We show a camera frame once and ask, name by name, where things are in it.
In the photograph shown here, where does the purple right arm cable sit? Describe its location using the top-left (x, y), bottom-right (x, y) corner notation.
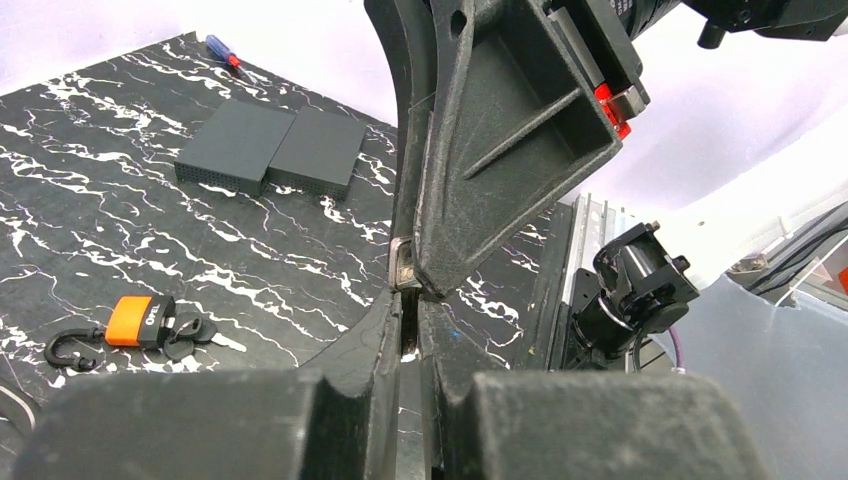
top-left (665, 324), bottom-right (690, 372)

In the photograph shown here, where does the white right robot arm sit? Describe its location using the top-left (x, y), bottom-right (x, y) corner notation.
top-left (365, 1), bottom-right (847, 370)

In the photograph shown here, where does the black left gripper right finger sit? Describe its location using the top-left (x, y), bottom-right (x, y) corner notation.
top-left (418, 300), bottom-right (768, 479)

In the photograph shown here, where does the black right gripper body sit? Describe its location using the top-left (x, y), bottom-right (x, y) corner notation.
top-left (542, 0), bottom-right (679, 139)

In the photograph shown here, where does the red blue pen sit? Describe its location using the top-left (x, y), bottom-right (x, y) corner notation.
top-left (204, 34), bottom-right (257, 85)

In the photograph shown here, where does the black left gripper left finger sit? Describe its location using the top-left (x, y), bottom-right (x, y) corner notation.
top-left (13, 291), bottom-right (401, 479)

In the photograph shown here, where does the black flat plate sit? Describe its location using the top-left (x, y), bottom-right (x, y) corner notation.
top-left (174, 100), bottom-right (366, 200)

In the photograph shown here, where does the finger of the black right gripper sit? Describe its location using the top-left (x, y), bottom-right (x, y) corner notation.
top-left (364, 0), bottom-right (437, 265)
top-left (413, 1), bottom-right (622, 297)

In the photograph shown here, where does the black key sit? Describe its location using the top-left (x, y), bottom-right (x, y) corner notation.
top-left (162, 312), bottom-right (247, 362)

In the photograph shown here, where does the small silver metal piece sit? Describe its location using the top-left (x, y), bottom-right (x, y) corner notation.
top-left (388, 237), bottom-right (421, 291)

